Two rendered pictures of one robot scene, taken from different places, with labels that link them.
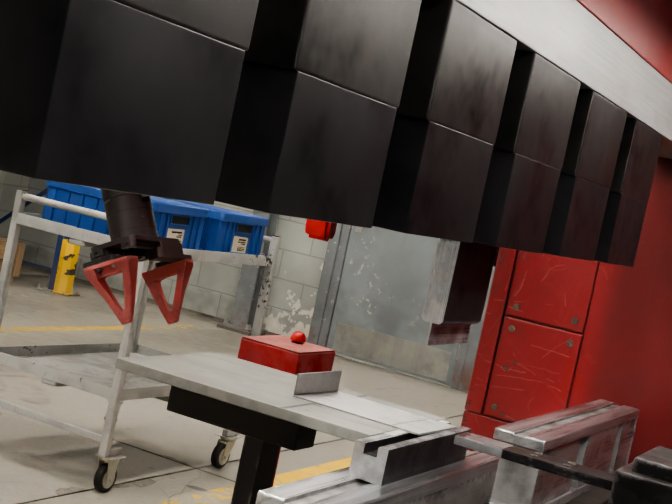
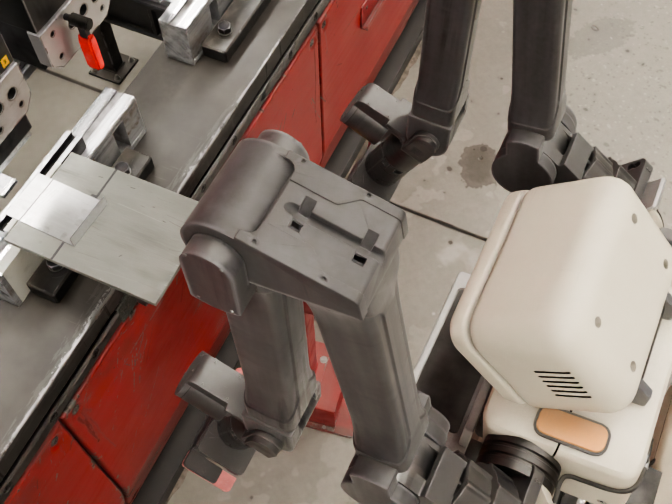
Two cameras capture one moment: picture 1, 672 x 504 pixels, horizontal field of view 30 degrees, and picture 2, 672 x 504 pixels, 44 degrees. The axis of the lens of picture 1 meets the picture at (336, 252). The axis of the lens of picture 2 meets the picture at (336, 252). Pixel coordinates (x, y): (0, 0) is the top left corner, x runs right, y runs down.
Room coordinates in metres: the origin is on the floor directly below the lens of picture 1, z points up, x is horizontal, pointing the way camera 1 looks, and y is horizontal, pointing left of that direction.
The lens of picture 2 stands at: (1.86, 0.36, 2.06)
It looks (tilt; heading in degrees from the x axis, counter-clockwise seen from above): 59 degrees down; 180
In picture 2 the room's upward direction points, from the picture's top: 1 degrees counter-clockwise
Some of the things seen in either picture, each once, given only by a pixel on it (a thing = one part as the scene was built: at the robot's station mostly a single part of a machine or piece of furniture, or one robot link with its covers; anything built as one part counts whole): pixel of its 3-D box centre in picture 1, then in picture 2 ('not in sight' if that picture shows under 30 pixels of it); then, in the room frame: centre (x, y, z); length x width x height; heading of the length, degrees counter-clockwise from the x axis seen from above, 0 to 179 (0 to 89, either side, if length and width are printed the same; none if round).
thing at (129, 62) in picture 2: not in sight; (112, 64); (-0.09, -0.37, 0.01); 0.12 x 0.12 x 0.03; 65
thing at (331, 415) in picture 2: not in sight; (316, 382); (1.06, 0.30, 0.06); 0.25 x 0.20 x 0.12; 74
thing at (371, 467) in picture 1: (414, 450); (41, 184); (1.09, -0.10, 0.99); 0.20 x 0.03 x 0.03; 155
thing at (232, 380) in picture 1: (283, 393); (111, 225); (1.17, 0.02, 1.00); 0.26 x 0.18 x 0.01; 65
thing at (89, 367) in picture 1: (130, 335); not in sight; (4.74, 0.70, 0.47); 0.90 x 0.66 x 0.95; 154
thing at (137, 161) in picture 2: not in sight; (93, 221); (1.10, -0.04, 0.89); 0.30 x 0.05 x 0.03; 155
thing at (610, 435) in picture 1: (569, 452); not in sight; (1.61, -0.35, 0.92); 0.50 x 0.06 x 0.10; 155
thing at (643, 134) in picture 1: (600, 189); not in sight; (1.50, -0.29, 1.26); 0.15 x 0.09 x 0.17; 155
